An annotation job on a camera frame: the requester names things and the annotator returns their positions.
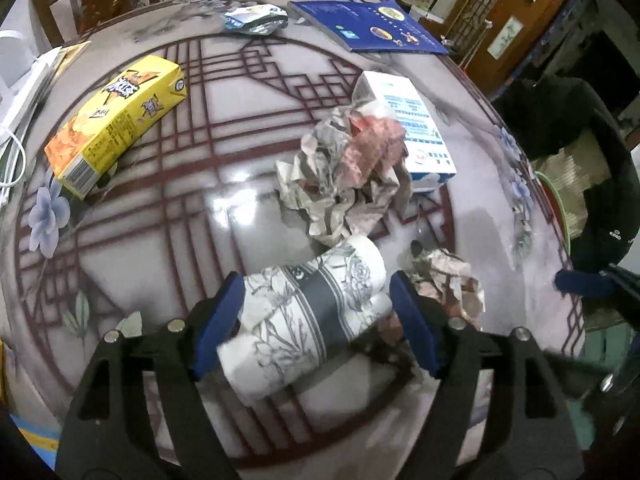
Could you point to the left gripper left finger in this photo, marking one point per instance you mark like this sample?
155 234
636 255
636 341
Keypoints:
211 322

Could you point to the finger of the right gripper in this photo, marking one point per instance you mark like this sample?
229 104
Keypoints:
584 284

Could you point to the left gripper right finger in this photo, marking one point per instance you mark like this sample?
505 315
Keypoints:
421 320

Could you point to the small pink paper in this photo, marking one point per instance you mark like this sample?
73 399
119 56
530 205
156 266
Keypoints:
448 279

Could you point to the white blue medicine box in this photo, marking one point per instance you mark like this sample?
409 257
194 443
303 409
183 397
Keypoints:
428 160

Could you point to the pink grey paper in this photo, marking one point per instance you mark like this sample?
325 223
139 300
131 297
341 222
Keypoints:
349 171

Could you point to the yellow iced tea carton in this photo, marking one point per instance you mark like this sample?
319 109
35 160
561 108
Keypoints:
115 117

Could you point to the red green trash bin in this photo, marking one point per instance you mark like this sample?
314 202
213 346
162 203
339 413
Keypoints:
557 207

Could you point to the blue yellow tray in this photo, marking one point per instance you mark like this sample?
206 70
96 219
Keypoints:
43 442

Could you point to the stack of papers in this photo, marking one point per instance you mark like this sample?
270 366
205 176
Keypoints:
18 101

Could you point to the blue booklet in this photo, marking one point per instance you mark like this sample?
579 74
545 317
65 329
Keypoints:
368 27

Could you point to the crumpled blue white wrapper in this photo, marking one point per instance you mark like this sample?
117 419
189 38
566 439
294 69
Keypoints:
256 20

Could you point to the white desk lamp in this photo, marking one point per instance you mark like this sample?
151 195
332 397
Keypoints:
16 57

